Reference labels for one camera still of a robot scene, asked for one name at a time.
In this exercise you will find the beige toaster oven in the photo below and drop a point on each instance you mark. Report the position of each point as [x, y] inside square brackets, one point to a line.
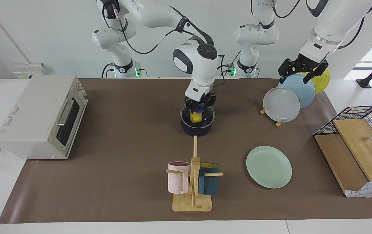
[30, 113]

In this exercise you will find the light blue plate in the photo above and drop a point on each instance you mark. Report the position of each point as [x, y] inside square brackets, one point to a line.
[298, 92]

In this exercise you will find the wooden plate rack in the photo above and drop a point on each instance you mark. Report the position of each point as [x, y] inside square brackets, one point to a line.
[280, 123]

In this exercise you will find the glass lid blue knob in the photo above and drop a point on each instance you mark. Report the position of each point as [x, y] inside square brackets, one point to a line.
[209, 118]

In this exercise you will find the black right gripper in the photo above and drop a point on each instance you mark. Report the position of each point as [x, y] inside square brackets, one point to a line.
[200, 101]

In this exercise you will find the wooden mug tree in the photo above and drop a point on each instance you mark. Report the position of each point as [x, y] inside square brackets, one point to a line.
[192, 204]

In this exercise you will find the brown table mat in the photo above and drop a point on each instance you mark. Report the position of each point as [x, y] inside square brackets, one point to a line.
[108, 182]

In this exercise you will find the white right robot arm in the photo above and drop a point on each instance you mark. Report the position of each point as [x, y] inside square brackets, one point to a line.
[202, 65]

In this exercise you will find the yellow plate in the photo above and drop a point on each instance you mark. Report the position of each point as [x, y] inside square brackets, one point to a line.
[322, 81]

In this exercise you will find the white patterned cloth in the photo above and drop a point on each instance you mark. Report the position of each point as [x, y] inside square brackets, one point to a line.
[371, 190]

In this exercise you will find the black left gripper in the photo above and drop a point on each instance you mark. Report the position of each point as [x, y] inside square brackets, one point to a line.
[304, 63]

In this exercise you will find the yellow potato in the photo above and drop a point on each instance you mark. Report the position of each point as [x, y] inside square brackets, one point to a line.
[195, 117]

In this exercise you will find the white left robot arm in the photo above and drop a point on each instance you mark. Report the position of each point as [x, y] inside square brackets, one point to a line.
[332, 26]

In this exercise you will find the pink mug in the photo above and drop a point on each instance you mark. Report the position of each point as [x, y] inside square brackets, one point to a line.
[176, 182]

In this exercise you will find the dark teal mug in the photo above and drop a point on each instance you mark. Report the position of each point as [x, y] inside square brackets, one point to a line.
[209, 185]

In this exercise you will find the grey plate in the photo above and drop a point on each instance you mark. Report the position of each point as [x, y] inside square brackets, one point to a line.
[281, 104]

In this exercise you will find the light green plate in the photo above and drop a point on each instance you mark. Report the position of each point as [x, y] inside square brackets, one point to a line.
[268, 167]

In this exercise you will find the white wall socket box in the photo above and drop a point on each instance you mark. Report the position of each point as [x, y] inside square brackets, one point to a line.
[30, 71]

